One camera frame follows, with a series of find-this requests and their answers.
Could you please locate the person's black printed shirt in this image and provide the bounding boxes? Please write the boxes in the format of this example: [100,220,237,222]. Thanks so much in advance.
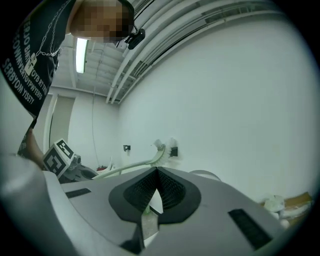
[0,0,76,126]

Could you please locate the pale door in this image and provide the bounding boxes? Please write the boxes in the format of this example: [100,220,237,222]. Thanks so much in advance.
[48,94,76,151]

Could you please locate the white ceiling pipes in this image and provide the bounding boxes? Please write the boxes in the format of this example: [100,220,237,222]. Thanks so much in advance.
[106,0,251,105]

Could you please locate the large brown cardboard box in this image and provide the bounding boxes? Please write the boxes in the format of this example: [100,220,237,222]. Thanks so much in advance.
[258,191,315,226]

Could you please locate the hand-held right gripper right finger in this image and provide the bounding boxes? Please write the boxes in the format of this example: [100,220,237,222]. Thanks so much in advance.
[143,166,292,256]

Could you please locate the person's left forearm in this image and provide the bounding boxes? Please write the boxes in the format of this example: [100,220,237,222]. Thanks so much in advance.
[23,127,47,171]

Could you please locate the long ceiling light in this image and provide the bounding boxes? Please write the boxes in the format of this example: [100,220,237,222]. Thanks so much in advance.
[75,37,89,75]

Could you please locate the green toilet brush white bristles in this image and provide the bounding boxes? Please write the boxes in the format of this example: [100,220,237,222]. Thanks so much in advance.
[92,137,177,181]

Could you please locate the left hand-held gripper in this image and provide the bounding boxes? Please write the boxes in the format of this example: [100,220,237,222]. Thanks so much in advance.
[42,138,100,185]

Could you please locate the silver chain necklace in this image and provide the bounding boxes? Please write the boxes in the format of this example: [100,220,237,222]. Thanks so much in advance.
[27,0,63,73]

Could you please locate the black head-worn camera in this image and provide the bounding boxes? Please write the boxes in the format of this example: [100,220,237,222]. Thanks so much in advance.
[116,23,146,50]

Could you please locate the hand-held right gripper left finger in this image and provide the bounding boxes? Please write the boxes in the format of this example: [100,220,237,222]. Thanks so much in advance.
[61,166,159,253]

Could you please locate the person's head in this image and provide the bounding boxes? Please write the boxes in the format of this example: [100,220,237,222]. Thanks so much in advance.
[67,0,136,45]

